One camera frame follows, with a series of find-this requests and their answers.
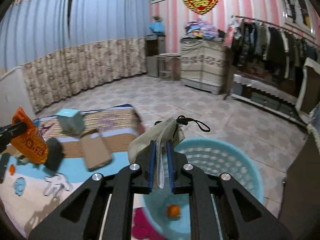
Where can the blue floral curtain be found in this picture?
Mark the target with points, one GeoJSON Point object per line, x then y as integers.
{"type": "Point", "coordinates": [66, 46]}

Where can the clothes rack with garments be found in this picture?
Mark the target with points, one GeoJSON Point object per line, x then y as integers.
{"type": "Point", "coordinates": [269, 51]}

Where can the framed wall picture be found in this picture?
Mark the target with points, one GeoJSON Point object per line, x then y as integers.
{"type": "Point", "coordinates": [297, 15]}

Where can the white cabinet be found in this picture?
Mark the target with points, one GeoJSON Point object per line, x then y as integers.
{"type": "Point", "coordinates": [13, 93]}

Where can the beige drawstring pouch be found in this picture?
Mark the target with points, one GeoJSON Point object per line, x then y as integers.
{"type": "Point", "coordinates": [160, 133]}

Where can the cloth covered cabinet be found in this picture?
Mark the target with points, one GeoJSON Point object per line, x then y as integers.
{"type": "Point", "coordinates": [203, 65]}

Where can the pile of folded clothes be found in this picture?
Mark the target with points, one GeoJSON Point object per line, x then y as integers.
{"type": "Point", "coordinates": [204, 28]}

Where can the low tv stand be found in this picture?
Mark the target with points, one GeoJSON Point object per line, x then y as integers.
{"type": "Point", "coordinates": [266, 96]}

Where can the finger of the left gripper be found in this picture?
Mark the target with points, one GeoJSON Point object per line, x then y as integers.
{"type": "Point", "coordinates": [9, 132]}

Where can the striped cartoon blanket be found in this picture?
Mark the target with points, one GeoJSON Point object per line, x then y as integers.
{"type": "Point", "coordinates": [34, 191]}

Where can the teal cardboard box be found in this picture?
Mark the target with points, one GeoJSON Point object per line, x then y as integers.
{"type": "Point", "coordinates": [71, 121]}

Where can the small wooden stool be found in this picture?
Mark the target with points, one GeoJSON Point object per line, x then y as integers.
{"type": "Point", "coordinates": [169, 66]}

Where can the orange snack wrapper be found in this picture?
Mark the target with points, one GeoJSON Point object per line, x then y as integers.
{"type": "Point", "coordinates": [30, 143]}

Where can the black rectangular case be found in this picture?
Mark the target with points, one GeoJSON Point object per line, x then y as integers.
{"type": "Point", "coordinates": [3, 165]}

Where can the brown phone case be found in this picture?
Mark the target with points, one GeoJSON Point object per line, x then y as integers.
{"type": "Point", "coordinates": [95, 150]}

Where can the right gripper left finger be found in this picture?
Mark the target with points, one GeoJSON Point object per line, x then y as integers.
{"type": "Point", "coordinates": [102, 207]}

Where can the water dispenser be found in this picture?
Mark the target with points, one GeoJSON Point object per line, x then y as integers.
{"type": "Point", "coordinates": [154, 46]}

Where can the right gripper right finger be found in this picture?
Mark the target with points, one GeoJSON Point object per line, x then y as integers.
{"type": "Point", "coordinates": [220, 207]}

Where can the teal plastic laundry basket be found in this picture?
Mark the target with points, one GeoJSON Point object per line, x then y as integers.
{"type": "Point", "coordinates": [214, 157]}

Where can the orange plastic lid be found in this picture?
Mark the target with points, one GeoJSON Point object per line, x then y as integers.
{"type": "Point", "coordinates": [12, 169]}

